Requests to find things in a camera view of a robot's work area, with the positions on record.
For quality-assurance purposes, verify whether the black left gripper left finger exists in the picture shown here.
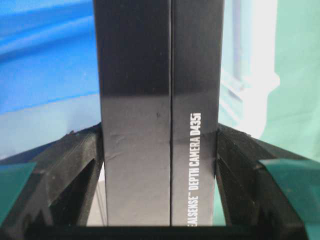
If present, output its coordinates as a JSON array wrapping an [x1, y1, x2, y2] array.
[[0, 124, 103, 240]]

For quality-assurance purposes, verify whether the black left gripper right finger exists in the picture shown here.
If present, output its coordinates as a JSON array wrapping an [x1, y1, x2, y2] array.
[[216, 124, 320, 240]]

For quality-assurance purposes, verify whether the black box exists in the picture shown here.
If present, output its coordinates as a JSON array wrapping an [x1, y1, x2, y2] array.
[[93, 0, 224, 227]]

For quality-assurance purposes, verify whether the clear plastic storage case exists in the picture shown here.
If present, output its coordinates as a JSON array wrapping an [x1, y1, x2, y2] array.
[[0, 0, 281, 222]]

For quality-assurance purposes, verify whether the blue cloth liner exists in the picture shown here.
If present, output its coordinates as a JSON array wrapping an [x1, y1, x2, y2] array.
[[0, 0, 101, 159]]

